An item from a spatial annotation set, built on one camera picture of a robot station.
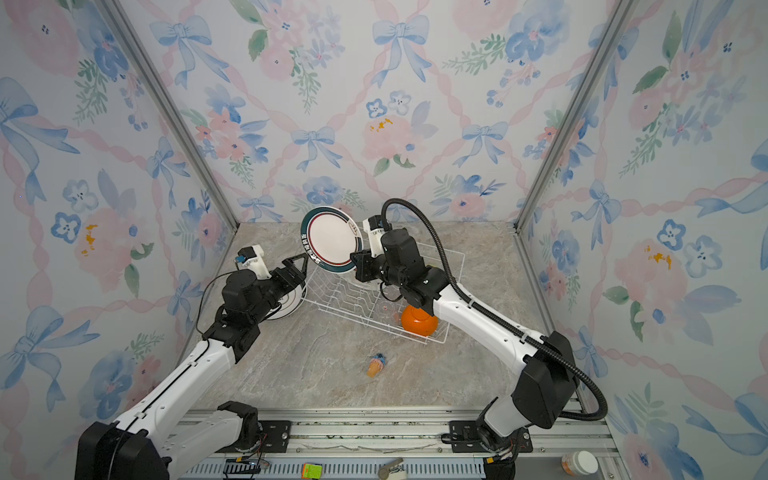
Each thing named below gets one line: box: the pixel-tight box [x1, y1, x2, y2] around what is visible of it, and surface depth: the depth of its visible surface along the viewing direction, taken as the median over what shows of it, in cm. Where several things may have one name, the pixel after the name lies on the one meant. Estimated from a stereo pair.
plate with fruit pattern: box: [300, 206, 364, 274], surface depth 75 cm
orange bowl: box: [402, 305, 439, 336], surface depth 90 cm
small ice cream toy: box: [366, 353, 387, 378], surface depth 85 cm
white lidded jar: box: [561, 450, 599, 477], surface depth 67 cm
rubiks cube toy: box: [301, 462, 323, 479], surface depth 69 cm
